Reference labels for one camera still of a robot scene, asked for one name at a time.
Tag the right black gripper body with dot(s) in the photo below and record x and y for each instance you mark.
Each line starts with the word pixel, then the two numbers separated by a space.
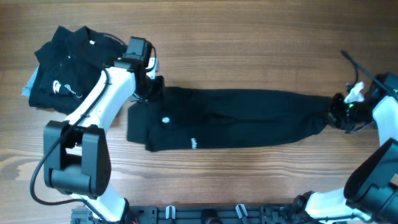
pixel 337 109

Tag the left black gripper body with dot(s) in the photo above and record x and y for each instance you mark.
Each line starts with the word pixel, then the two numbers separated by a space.
pixel 153 89

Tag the black t-shirt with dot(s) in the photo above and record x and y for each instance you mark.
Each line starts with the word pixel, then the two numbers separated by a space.
pixel 228 118

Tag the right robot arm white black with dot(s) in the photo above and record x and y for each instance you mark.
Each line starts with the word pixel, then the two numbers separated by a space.
pixel 369 194

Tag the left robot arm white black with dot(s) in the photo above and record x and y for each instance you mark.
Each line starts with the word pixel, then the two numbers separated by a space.
pixel 76 159

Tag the stack of folded black clothes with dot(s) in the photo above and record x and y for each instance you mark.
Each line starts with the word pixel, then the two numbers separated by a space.
pixel 70 66

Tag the light grey folded garment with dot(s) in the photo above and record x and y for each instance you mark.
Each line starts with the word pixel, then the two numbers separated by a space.
pixel 26 90

